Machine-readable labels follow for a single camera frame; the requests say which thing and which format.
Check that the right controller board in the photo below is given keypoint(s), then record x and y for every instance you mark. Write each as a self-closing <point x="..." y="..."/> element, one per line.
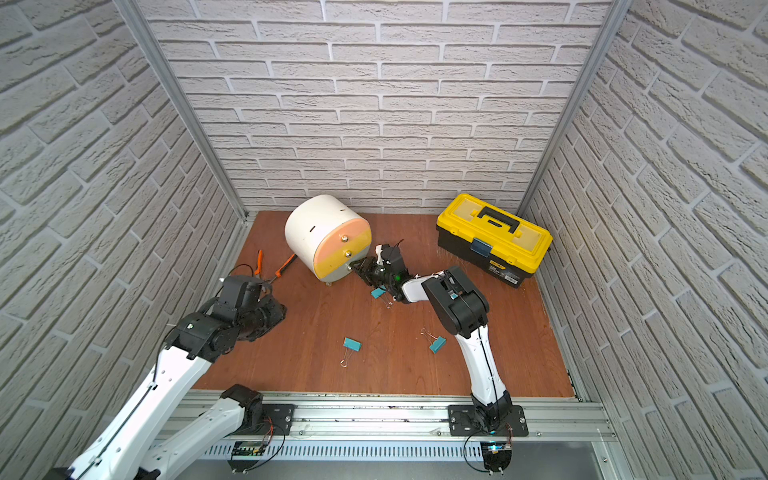
<point x="496" y="457"/>

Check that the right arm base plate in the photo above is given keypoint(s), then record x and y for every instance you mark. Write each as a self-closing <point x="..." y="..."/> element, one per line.
<point x="464" y="420"/>

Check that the yellow drawer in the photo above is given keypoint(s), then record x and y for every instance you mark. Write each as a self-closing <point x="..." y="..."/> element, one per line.
<point x="336" y="266"/>

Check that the white round drawer cabinet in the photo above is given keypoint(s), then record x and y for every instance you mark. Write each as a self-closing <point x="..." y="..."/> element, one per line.
<point x="311" y="221"/>

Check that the left controller board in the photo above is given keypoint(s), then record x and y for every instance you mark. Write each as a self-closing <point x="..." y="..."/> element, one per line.
<point x="247" y="455"/>

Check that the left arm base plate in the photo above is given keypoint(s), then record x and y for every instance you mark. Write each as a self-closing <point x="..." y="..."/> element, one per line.
<point x="260" y="418"/>

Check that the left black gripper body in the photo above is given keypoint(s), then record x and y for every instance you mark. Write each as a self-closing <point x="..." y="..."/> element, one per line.
<point x="271" y="309"/>

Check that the orange handled pliers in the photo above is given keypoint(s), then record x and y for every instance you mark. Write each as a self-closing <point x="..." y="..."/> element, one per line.
<point x="270" y="271"/>

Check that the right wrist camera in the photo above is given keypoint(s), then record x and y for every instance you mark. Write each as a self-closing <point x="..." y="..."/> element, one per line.
<point x="389" y="256"/>

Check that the controller board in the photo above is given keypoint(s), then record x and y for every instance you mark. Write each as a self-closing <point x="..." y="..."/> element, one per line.
<point x="247" y="455"/>
<point x="496" y="457"/>

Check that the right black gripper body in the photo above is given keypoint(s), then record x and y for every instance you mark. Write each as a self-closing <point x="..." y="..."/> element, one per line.
<point x="376" y="274"/>

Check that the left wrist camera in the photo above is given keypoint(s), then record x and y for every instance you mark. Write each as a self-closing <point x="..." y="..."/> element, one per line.
<point x="240" y="291"/>

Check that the teal binder clip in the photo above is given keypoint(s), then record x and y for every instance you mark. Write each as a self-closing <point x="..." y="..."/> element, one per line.
<point x="382" y="294"/>
<point x="350" y="346"/>
<point x="436" y="343"/>

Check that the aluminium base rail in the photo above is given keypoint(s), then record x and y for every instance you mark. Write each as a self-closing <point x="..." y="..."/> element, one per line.
<point x="433" y="418"/>

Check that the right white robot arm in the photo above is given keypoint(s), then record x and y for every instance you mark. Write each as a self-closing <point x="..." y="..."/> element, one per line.
<point x="462" y="310"/>

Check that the orange top drawer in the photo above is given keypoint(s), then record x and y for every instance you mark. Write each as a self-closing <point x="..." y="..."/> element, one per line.
<point x="341" y="245"/>

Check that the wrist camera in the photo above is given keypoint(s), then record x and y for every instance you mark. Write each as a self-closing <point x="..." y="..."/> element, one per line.
<point x="240" y="291"/>
<point x="389" y="256"/>

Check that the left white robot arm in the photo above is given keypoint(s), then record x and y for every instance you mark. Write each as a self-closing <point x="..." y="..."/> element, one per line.
<point x="127" y="449"/>

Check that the yellow black toolbox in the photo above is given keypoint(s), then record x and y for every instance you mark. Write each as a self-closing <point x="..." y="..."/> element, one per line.
<point x="503" y="245"/>

